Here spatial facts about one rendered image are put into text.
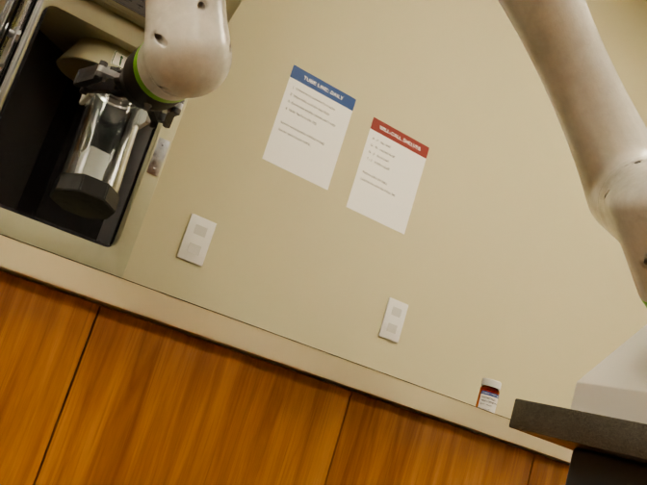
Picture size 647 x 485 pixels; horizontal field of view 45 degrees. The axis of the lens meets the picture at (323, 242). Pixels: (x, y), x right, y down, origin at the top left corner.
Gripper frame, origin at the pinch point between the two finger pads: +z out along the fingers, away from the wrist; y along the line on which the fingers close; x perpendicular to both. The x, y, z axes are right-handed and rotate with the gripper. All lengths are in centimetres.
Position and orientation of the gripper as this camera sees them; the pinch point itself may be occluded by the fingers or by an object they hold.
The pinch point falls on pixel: (116, 106)
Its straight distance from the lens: 135.7
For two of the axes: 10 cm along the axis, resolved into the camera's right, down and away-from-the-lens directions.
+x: -2.9, 9.3, -2.1
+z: -4.9, 0.4, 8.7
